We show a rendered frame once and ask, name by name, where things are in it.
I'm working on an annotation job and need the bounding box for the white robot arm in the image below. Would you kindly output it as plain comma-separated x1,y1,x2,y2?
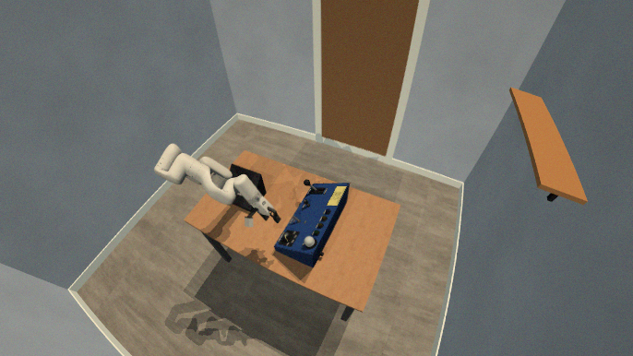
154,144,261,205

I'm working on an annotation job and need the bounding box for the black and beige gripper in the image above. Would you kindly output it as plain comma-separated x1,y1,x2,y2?
250,195,280,223

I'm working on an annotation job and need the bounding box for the blue control console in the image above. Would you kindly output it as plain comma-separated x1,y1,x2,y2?
274,179,350,267

